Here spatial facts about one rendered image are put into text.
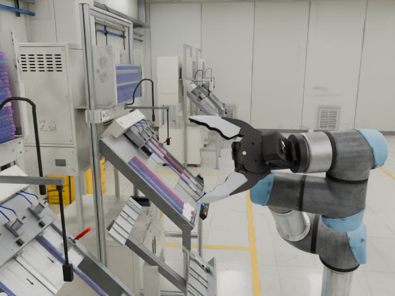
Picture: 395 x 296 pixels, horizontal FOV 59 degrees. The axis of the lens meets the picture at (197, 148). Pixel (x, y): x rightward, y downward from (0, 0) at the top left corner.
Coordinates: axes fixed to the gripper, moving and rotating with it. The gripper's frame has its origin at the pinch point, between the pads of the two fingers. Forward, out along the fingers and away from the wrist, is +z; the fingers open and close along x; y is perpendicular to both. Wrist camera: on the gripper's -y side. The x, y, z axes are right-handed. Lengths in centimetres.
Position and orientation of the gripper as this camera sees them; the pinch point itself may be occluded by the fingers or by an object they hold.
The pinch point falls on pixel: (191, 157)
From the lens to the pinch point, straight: 59.6
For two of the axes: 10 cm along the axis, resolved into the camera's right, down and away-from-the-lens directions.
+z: -9.9, 0.6, -1.1
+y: -0.9, 2.7, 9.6
